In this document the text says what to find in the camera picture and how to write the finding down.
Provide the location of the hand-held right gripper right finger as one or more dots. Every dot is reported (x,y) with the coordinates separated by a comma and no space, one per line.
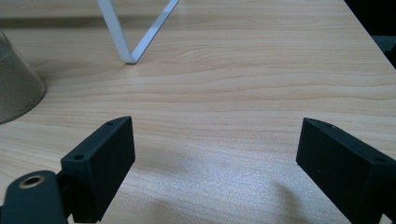
(342,168)

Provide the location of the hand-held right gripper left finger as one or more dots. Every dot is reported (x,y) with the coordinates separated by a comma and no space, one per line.
(101,168)

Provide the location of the white metal stand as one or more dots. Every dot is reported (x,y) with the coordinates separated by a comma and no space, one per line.
(124,37)

